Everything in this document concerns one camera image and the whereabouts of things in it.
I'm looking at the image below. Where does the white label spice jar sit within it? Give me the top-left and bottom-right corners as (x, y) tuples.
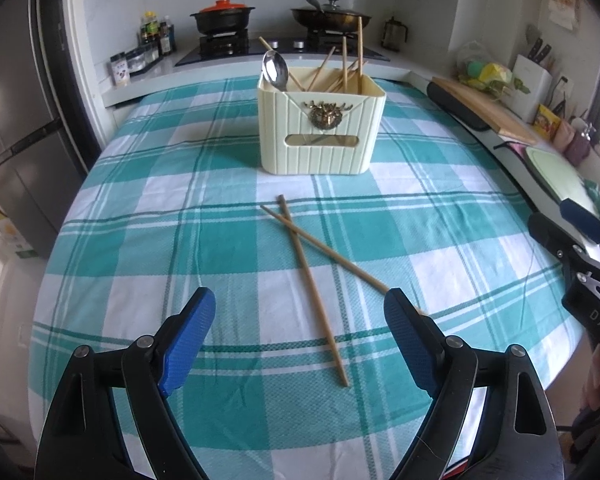
(111, 52), (131, 86)

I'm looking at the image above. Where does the group of sauce bottles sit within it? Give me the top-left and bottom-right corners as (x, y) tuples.
(139, 10), (176, 57)

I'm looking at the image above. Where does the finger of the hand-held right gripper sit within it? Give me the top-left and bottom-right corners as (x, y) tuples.
(528, 212), (588, 262)
(560, 198), (600, 246)

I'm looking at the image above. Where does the wooden cutting board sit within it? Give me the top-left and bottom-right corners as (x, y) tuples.
(432, 76), (538, 146)

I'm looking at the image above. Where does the large metal spoon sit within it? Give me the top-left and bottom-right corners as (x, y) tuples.
(261, 51), (290, 92)

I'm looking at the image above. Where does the white knife block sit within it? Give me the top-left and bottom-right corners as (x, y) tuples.
(505, 25), (567, 123)

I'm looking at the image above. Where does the wall paper calendar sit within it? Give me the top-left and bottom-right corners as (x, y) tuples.
(547, 0), (581, 32)

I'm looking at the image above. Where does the teal white checkered tablecloth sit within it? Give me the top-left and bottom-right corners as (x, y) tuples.
(32, 77), (588, 480)

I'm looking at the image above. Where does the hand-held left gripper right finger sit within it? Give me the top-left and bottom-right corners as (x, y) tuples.
(384, 287), (566, 480)

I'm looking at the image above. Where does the black long pad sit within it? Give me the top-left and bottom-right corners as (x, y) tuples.
(426, 81), (492, 132)

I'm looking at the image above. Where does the black gas stove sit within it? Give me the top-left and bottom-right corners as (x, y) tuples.
(174, 30), (392, 68)

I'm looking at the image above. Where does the green yellow plastic bag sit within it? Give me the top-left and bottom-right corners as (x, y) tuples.
(455, 40), (528, 98)

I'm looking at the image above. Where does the cream ribbed utensil holder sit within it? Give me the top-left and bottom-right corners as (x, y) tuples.
(257, 72), (387, 176)

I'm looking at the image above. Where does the white kitchen counter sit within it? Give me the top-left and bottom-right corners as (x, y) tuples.
(101, 49), (461, 110)

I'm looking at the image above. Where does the black pot with orange lid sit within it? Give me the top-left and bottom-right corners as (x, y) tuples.
(190, 0), (256, 37)

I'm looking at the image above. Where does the yellow snack packet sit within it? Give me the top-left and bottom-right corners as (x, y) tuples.
(533, 104), (564, 142)

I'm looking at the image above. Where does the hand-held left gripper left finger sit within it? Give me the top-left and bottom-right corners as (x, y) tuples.
(35, 287), (217, 480)

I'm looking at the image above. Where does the dark wok with lid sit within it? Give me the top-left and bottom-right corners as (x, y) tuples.
(290, 0), (373, 33)

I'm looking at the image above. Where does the glass pitcher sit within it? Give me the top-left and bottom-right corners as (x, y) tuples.
(381, 16), (409, 54)

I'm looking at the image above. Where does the rack of clear jars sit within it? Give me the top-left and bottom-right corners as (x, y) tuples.
(125, 44), (161, 75)

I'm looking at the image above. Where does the cardboard box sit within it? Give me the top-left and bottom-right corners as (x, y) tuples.
(0, 199), (37, 259)

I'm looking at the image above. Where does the grey refrigerator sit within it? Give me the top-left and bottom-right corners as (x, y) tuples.
(0, 0), (88, 261)

